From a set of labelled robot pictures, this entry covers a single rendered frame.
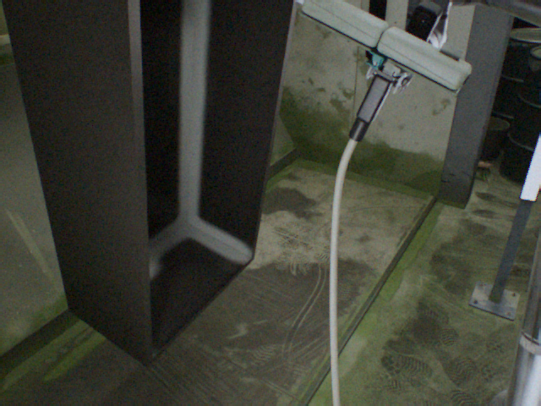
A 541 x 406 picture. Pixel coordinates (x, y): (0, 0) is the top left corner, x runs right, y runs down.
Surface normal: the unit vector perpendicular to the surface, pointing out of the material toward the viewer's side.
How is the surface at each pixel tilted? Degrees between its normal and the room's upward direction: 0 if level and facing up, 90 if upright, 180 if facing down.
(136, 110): 102
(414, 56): 90
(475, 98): 90
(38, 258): 57
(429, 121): 90
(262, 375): 0
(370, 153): 90
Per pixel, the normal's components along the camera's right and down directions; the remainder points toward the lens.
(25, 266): 0.68, -0.24
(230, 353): -0.04, -0.85
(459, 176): -0.55, 0.45
